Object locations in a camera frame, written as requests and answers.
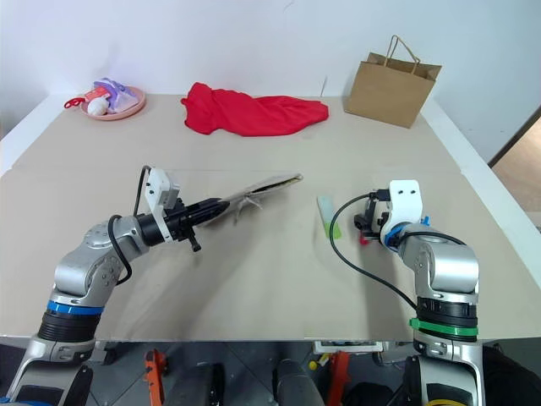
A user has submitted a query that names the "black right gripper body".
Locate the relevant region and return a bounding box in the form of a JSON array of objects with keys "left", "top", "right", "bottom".
[{"left": 363, "top": 190, "right": 392, "bottom": 239}]

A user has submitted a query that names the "beige grid zipper pouch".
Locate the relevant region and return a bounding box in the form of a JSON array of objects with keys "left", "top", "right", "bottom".
[{"left": 202, "top": 172, "right": 305, "bottom": 229}]

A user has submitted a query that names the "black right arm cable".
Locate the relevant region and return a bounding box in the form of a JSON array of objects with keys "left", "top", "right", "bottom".
[{"left": 330, "top": 192, "right": 419, "bottom": 312}]

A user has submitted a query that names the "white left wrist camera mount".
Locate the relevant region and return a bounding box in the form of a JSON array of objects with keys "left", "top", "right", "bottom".
[{"left": 143, "top": 167, "right": 182, "bottom": 244}]

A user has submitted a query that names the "white box under table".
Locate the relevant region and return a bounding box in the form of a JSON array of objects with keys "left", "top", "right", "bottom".
[{"left": 314, "top": 339, "right": 384, "bottom": 353}]

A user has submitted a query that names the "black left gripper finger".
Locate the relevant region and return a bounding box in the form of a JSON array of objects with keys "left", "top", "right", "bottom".
[
  {"left": 187, "top": 197, "right": 230, "bottom": 217},
  {"left": 189, "top": 207, "right": 229, "bottom": 227}
]

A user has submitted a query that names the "white plush toy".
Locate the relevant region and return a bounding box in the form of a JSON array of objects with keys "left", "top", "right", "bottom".
[{"left": 86, "top": 96, "right": 112, "bottom": 117}]

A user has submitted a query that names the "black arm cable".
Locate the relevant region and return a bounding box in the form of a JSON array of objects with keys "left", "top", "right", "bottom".
[
  {"left": 107, "top": 165, "right": 153, "bottom": 287},
  {"left": 330, "top": 192, "right": 419, "bottom": 312}
]

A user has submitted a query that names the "orange clamp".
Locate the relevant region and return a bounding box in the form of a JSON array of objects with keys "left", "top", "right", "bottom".
[
  {"left": 329, "top": 350, "right": 352, "bottom": 406},
  {"left": 143, "top": 348, "right": 171, "bottom": 406}
]

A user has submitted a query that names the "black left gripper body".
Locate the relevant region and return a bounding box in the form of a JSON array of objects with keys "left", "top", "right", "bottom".
[{"left": 167, "top": 197, "right": 202, "bottom": 254}]

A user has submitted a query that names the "red cloth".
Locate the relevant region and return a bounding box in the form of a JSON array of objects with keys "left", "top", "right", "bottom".
[{"left": 180, "top": 81, "right": 330, "bottom": 138}]

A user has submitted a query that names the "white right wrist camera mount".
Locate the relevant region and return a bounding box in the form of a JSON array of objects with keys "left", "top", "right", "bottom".
[{"left": 378, "top": 179, "right": 424, "bottom": 244}]

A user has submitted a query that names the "purple packet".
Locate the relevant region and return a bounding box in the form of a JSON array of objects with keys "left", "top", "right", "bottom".
[{"left": 93, "top": 77, "right": 140, "bottom": 112}]

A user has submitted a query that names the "pink plate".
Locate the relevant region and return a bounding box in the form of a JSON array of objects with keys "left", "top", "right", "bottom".
[{"left": 79, "top": 85, "right": 147, "bottom": 122}]

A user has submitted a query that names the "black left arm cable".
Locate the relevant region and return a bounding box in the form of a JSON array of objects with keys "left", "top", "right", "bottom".
[{"left": 107, "top": 165, "right": 153, "bottom": 287}]

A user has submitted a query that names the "dark rounded shape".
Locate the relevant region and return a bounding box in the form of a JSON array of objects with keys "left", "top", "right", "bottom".
[{"left": 271, "top": 358, "right": 325, "bottom": 406}]

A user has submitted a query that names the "brown paper bag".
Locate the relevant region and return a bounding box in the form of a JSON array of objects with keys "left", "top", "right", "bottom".
[{"left": 342, "top": 34, "right": 444, "bottom": 129}]

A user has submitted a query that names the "pale green highlighter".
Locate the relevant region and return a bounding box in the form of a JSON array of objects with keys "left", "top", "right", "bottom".
[{"left": 316, "top": 194, "right": 343, "bottom": 240}]

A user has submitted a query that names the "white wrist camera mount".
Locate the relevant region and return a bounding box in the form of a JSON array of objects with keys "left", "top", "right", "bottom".
[
  {"left": 378, "top": 179, "right": 424, "bottom": 244},
  {"left": 143, "top": 167, "right": 182, "bottom": 244}
]

